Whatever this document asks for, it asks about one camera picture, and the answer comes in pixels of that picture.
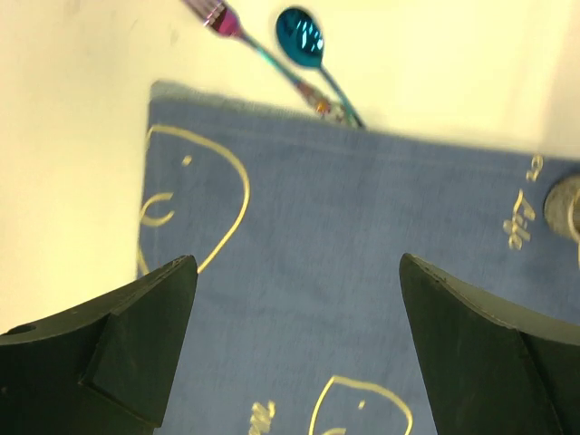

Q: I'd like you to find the blue cloth placemat with fish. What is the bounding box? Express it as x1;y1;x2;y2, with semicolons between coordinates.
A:
139;81;579;434

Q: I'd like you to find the speckled ceramic cup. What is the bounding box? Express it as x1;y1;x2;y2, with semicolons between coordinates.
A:
543;173;579;244

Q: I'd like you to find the blue metallic spoon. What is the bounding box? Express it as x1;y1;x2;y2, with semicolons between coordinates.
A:
275;6;365;128

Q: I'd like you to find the purple fork with patterned handle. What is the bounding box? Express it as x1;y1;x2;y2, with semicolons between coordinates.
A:
184;0;361;127

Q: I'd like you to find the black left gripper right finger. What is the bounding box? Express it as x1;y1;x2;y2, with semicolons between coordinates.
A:
399;254;579;434

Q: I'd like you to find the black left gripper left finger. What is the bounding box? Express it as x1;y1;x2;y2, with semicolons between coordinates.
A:
1;256;198;434

